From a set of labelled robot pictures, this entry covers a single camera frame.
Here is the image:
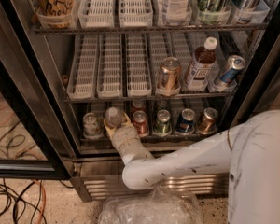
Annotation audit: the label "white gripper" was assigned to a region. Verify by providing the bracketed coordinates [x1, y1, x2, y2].
[104, 113, 153, 165]

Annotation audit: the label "clear water bottle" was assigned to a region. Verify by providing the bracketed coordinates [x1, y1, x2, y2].
[105, 106, 124, 128]

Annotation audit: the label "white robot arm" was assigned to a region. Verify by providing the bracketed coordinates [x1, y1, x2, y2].
[106, 110, 280, 224]

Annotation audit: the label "silver can bottom shelf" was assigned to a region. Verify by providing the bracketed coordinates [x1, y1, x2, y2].
[83, 112, 101, 137]

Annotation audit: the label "white tray shelf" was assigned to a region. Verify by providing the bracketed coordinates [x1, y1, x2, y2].
[77, 0, 116, 28]
[119, 0, 153, 27]
[125, 34, 152, 97]
[96, 35, 123, 98]
[66, 35, 98, 100]

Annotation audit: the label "gold can middle shelf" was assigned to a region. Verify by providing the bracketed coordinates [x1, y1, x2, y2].
[157, 57, 181, 91]

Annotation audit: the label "copper can bottom shelf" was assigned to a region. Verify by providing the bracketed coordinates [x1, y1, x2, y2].
[197, 107, 218, 134]

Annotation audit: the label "glass fridge door left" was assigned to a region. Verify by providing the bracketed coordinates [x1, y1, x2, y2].
[0, 0, 78, 179]

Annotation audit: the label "glass fridge door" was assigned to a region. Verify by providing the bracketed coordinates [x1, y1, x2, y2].
[219, 14, 280, 131]
[0, 0, 78, 179]

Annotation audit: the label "stainless fridge cabinet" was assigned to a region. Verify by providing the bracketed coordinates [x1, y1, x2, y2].
[3, 0, 280, 203]

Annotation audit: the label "brown tea bottle white cap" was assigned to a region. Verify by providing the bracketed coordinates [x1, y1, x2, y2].
[184, 37, 217, 91]

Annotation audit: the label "white tray top shelf right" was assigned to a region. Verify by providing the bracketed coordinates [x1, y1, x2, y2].
[119, 0, 153, 27]

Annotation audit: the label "white tray top shelf left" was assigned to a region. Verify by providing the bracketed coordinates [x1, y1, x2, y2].
[77, 0, 116, 28]

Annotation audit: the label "white labelled bottle top shelf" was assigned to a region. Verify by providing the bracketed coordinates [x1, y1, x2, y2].
[161, 0, 191, 26]

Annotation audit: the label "green can top shelf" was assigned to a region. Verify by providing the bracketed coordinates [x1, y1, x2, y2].
[193, 0, 231, 25]

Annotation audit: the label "glass fridge door right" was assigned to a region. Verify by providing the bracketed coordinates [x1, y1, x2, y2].
[219, 14, 280, 131]

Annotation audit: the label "blue can top shelf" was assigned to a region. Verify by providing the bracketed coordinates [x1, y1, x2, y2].
[232, 0, 260, 24]

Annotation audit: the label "red soda can front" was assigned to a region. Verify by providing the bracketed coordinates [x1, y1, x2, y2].
[133, 110, 149, 136]

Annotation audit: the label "red soda can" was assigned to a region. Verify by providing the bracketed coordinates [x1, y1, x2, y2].
[131, 100, 146, 113]
[133, 110, 149, 136]

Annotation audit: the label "red soda can rear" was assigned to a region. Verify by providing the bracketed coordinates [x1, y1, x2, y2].
[131, 100, 146, 113]

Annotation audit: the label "green soda can front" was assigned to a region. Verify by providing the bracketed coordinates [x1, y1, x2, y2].
[153, 109, 172, 136]

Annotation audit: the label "green soda can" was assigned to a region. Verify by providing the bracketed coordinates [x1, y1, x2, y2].
[155, 100, 170, 111]
[153, 109, 172, 136]

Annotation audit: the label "green soda can rear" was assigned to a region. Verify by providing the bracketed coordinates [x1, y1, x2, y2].
[155, 100, 170, 111]

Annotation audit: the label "blue soda can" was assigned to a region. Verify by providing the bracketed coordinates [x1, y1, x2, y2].
[175, 108, 195, 134]

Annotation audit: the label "clear plastic bag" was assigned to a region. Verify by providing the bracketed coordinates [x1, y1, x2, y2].
[98, 187, 203, 224]

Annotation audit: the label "blue silver slim can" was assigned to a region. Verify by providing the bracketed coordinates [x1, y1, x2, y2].
[215, 55, 245, 87]

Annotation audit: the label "orange LaCroix can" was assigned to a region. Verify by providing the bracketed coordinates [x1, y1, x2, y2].
[36, 0, 75, 29]

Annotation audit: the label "bottom wire shelf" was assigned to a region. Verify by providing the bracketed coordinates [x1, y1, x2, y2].
[78, 133, 217, 143]

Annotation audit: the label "wire shelf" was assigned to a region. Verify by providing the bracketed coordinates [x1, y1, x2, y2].
[64, 91, 235, 104]
[32, 23, 268, 35]
[78, 133, 217, 143]

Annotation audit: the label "orange cable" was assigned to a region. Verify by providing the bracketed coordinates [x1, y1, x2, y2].
[31, 179, 48, 224]

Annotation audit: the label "middle wire shelf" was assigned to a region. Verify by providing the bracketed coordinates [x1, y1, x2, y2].
[64, 91, 235, 104]

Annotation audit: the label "black cables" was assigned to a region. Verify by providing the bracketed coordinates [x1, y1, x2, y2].
[0, 178, 48, 224]

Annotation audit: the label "top wire shelf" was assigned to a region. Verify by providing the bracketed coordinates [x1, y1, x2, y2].
[32, 23, 268, 35]

